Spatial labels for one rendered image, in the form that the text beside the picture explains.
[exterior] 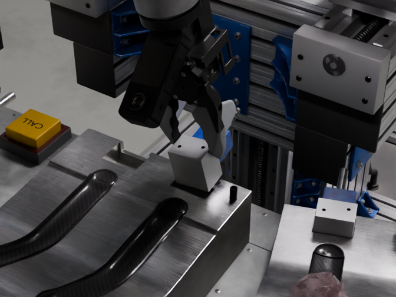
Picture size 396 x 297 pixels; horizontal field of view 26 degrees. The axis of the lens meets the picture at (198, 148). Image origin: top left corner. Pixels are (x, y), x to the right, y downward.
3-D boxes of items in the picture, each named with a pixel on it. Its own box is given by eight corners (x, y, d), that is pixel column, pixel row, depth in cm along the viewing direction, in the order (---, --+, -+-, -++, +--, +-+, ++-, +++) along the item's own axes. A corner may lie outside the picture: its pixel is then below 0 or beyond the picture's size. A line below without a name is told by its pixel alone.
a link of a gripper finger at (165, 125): (198, 125, 113) (200, 73, 106) (175, 154, 109) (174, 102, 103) (178, 116, 114) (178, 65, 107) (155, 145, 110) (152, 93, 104)
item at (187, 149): (225, 121, 118) (218, 89, 115) (257, 128, 115) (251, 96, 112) (175, 182, 110) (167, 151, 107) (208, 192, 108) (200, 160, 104)
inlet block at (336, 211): (324, 182, 120) (327, 152, 117) (360, 188, 119) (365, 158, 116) (310, 246, 110) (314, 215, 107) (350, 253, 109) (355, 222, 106)
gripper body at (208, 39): (237, 69, 105) (220, -16, 97) (202, 113, 100) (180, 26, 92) (185, 59, 108) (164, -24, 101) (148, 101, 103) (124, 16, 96)
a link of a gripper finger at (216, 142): (256, 134, 108) (229, 75, 103) (233, 165, 105) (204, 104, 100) (236, 134, 110) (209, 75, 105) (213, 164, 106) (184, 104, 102)
